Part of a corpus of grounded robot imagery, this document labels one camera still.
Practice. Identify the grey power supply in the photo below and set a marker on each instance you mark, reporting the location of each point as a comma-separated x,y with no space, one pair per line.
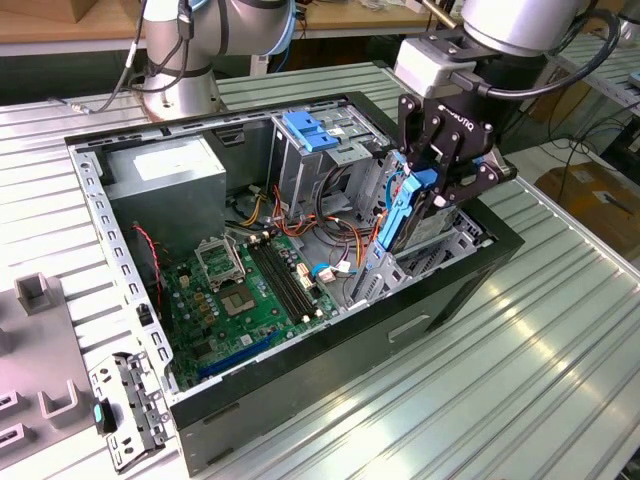
165,210

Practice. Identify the metal slat table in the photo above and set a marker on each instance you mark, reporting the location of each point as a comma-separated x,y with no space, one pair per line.
612,80

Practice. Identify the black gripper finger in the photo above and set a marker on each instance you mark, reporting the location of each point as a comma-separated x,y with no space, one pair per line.
490,177
411,130

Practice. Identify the black RAM slot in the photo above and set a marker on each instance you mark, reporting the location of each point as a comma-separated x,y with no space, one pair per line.
292,277
278,282

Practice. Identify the black clip teal tab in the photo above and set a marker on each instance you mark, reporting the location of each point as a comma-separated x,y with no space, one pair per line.
105,419

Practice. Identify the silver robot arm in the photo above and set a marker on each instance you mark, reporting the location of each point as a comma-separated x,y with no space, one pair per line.
510,25

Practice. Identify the green motherboard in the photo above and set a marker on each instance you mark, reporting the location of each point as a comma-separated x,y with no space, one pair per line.
265,325

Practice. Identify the square CPU socket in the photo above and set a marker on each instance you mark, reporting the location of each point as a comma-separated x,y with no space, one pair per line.
237,302

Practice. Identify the metal expansion bracket latch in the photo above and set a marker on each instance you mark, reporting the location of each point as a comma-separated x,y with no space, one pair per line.
145,415

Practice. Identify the black case fan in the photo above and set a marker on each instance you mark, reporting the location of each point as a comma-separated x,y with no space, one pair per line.
147,280

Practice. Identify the blue expansion slot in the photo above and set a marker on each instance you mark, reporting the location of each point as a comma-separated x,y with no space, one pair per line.
235,357

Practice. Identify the grey metal disk bay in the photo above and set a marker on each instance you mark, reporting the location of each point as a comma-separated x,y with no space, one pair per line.
380,272

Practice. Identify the grey parts rack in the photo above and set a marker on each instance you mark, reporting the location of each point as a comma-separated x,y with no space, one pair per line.
30,360

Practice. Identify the wooden desk white frame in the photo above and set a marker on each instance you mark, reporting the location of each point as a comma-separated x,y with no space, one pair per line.
360,20

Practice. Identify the hard disk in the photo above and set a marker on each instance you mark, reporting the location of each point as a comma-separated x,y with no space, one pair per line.
400,210

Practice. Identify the white camera box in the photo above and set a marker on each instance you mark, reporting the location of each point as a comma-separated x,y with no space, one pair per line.
425,67

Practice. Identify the black open PC case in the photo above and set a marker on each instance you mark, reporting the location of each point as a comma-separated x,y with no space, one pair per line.
310,380

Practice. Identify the grey metal drive cage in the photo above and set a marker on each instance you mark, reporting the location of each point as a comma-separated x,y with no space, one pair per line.
295,175

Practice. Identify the brown cardboard box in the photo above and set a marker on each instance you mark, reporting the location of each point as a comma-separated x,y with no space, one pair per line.
590,200

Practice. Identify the blue plastic drive latch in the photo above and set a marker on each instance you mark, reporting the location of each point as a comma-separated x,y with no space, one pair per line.
310,132

